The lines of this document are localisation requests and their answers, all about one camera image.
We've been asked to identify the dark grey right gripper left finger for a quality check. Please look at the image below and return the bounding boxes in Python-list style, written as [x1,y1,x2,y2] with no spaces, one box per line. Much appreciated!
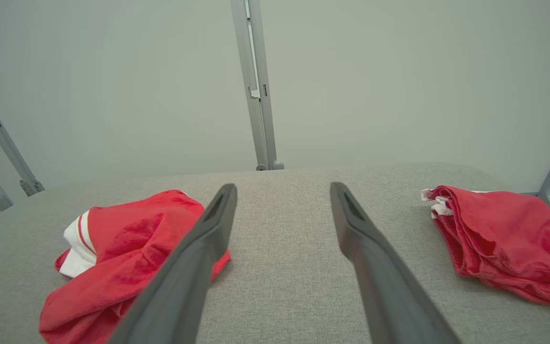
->
[107,183,239,344]

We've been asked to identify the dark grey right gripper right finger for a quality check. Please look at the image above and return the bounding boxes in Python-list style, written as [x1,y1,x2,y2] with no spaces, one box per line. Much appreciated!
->
[329,181,463,344]

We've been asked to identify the red jersey white trim lettering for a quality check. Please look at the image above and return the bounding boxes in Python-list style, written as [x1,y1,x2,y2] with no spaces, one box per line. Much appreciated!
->
[39,189,232,344]

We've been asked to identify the red shorts white side stripes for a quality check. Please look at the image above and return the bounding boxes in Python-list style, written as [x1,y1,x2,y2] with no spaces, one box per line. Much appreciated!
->
[420,185,550,312]

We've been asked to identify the grey metal frame post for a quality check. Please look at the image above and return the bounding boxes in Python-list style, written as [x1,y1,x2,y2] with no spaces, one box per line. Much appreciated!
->
[230,0,286,172]

